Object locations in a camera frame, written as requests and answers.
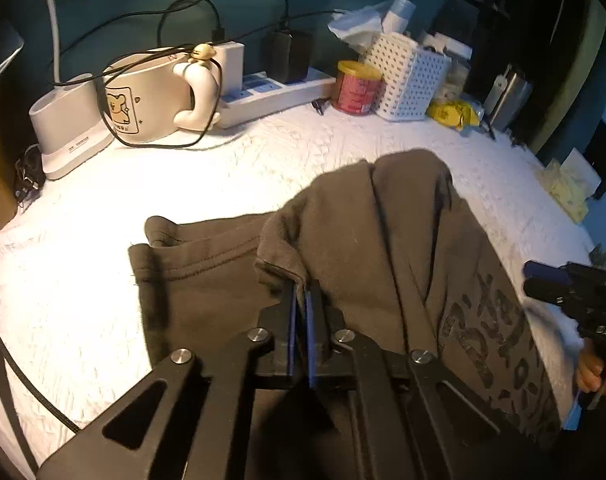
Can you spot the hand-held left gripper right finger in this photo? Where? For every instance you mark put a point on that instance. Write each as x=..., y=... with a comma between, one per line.
x=310, y=340

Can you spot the crumpled white tissue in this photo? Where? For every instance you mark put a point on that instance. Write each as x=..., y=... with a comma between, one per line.
x=355, y=27

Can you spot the small black clip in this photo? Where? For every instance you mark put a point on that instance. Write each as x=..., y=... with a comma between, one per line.
x=318, y=107

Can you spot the yellow tissue box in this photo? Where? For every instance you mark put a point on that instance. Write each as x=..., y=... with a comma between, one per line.
x=568, y=190

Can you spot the person's right hand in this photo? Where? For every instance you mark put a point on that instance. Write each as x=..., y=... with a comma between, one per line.
x=590, y=370

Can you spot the yellow snack packet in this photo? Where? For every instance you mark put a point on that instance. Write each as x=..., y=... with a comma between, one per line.
x=450, y=112

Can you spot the white plug adapter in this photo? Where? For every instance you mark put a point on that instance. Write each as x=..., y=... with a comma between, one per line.
x=231, y=65

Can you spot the white desk lamp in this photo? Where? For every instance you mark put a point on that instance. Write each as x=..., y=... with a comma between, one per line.
x=68, y=125

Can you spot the black charger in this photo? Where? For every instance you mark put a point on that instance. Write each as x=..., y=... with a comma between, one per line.
x=288, y=57

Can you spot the red can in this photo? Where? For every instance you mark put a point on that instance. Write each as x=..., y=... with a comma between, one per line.
x=355, y=92

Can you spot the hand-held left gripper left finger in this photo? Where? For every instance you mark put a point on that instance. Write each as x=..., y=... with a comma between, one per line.
x=294, y=340

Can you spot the stainless steel tumbler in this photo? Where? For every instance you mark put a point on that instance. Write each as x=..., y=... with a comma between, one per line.
x=508, y=97

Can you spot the glass jar white lid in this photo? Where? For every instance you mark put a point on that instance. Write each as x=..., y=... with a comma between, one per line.
x=455, y=85

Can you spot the white power strip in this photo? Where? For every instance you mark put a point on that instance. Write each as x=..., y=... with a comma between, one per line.
x=278, y=95

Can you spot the white lattice basket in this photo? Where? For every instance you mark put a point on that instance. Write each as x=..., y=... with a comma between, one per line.
x=408, y=80

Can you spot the white spray bottle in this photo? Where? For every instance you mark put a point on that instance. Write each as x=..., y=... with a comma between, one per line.
x=399, y=12

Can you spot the cream bear print mug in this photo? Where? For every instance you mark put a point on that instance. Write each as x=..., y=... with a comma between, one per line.
x=143, y=90

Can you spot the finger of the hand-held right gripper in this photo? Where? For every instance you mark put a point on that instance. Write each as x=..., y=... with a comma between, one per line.
x=545, y=291
x=545, y=270

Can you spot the brown printed t-shirt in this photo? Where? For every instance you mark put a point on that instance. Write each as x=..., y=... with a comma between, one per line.
x=383, y=240

